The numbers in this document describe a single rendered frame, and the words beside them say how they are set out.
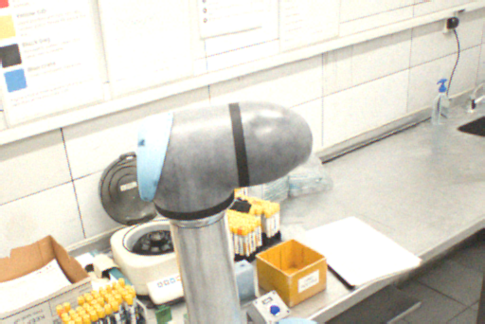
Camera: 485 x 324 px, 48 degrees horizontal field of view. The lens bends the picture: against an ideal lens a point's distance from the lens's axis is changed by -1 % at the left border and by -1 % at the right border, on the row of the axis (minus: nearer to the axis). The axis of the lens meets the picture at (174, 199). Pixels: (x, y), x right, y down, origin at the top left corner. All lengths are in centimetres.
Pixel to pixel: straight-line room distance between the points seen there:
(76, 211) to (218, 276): 95
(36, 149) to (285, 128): 100
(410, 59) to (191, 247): 193
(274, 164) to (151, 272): 81
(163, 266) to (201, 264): 68
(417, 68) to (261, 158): 197
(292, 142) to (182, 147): 14
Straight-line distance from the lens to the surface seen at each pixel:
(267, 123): 71
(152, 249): 153
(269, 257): 150
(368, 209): 190
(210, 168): 70
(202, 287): 82
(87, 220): 173
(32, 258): 163
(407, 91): 261
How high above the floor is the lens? 177
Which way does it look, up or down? 26 degrees down
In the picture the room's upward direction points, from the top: 7 degrees counter-clockwise
